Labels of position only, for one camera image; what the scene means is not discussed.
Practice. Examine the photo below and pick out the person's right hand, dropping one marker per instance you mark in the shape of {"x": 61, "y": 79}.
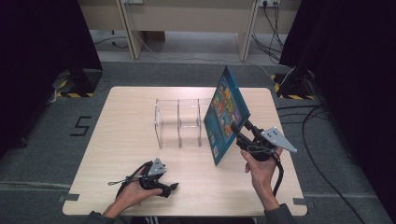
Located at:
{"x": 263, "y": 174}

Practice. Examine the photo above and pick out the white wall power outlet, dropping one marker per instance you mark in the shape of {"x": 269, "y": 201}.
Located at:
{"x": 269, "y": 2}

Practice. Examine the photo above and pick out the clear acrylic divided rack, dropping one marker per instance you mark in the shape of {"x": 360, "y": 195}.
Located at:
{"x": 168, "y": 124}

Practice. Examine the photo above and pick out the person's left hand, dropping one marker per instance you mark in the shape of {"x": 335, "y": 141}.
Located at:
{"x": 134, "y": 194}

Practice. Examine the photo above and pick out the black stand base striped tape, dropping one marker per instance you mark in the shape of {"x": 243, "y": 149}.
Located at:
{"x": 82, "y": 82}
{"x": 295, "y": 85}

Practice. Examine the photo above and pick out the blue children's picture book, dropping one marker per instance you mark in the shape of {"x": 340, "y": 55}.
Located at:
{"x": 225, "y": 118}

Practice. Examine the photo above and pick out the black curtain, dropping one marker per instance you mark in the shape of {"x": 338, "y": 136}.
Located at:
{"x": 37, "y": 62}
{"x": 358, "y": 77}

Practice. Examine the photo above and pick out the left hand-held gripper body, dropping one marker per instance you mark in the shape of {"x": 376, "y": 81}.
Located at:
{"x": 151, "y": 180}

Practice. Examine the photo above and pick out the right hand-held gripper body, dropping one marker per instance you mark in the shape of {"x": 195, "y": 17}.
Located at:
{"x": 261, "y": 147}

